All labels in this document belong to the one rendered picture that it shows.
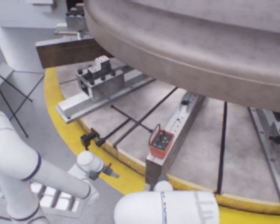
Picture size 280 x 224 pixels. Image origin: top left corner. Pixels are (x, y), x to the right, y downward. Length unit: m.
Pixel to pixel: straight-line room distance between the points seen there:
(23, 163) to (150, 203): 0.44
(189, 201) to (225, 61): 1.53
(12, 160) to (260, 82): 1.73
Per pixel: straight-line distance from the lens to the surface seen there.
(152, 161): 1.73
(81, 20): 4.35
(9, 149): 0.81
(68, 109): 2.58
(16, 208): 1.24
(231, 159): 2.36
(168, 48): 2.09
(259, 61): 2.01
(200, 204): 0.61
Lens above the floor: 2.12
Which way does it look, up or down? 44 degrees down
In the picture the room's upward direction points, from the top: straight up
